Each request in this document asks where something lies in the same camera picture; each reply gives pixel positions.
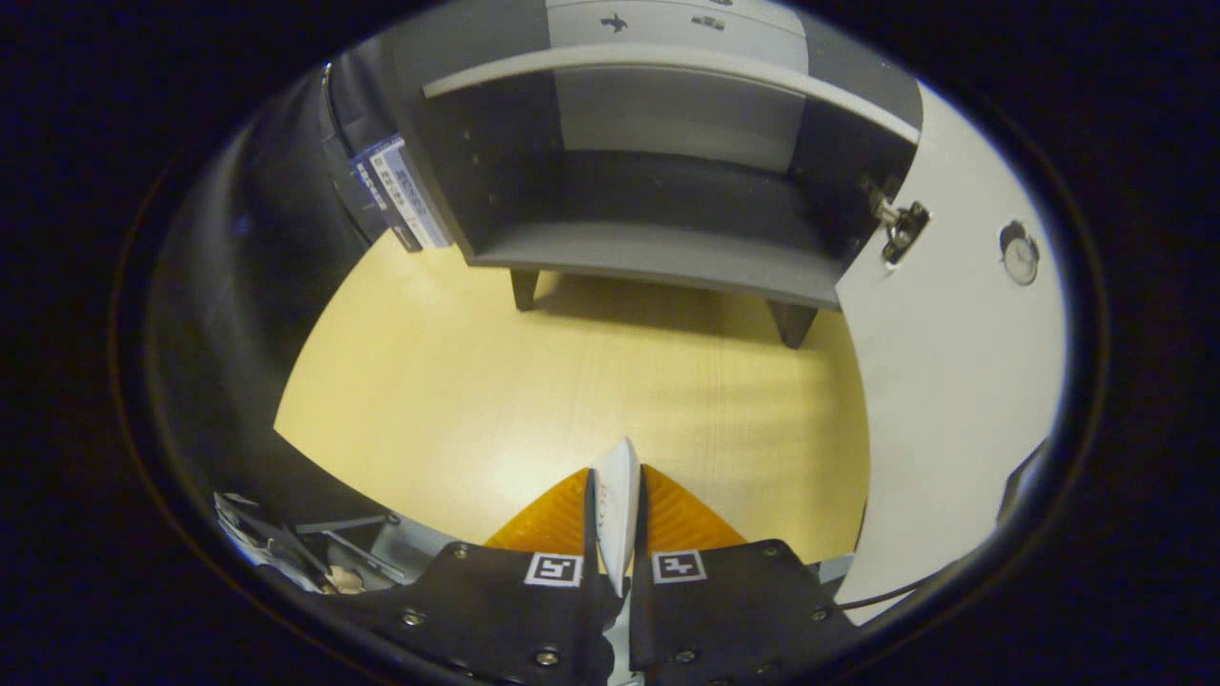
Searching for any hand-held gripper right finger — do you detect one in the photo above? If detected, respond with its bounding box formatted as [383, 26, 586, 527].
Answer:
[627, 463, 861, 686]

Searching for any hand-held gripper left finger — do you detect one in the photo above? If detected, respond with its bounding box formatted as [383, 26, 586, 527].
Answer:
[360, 465, 620, 686]

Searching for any white and blue packet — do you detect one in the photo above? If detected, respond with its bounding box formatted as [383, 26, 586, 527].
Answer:
[593, 436, 641, 597]

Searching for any white cabinet door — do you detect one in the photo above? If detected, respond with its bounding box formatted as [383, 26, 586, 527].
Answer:
[834, 81, 1068, 627]

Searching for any grey cabinet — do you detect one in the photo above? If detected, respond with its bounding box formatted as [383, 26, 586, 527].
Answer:
[386, 0, 925, 351]

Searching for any black backdrop cloth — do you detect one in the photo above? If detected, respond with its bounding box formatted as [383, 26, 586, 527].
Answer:
[148, 57, 420, 573]

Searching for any upright book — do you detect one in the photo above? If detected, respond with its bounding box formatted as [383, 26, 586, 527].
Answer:
[372, 133, 455, 250]
[357, 148, 435, 252]
[347, 157, 420, 254]

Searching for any metal door hinge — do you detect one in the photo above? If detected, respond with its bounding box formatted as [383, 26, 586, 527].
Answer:
[863, 176, 932, 268]

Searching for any black cable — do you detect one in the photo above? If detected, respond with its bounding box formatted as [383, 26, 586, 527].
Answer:
[837, 570, 959, 613]

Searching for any grey metal frame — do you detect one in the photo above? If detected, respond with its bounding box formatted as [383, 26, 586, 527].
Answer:
[212, 489, 454, 596]

